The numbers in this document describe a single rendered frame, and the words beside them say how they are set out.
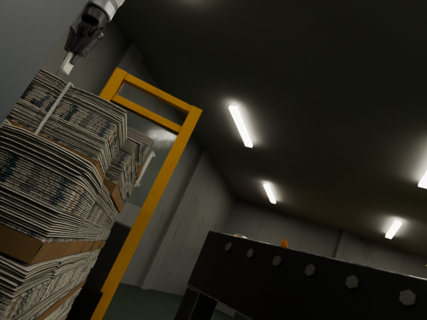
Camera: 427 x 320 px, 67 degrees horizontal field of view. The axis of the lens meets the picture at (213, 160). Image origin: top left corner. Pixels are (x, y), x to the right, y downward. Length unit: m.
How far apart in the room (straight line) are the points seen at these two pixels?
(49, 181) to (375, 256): 8.96
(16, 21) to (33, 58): 0.04
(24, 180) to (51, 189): 0.05
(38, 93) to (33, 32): 0.66
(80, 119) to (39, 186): 0.38
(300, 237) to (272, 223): 0.83
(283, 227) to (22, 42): 9.21
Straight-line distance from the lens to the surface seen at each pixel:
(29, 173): 0.73
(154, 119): 2.57
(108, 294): 2.41
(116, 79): 2.68
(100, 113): 1.06
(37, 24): 0.46
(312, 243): 9.34
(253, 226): 9.62
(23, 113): 1.09
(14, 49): 0.45
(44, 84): 1.12
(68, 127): 1.05
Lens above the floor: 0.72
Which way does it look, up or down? 18 degrees up
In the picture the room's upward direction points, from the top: 24 degrees clockwise
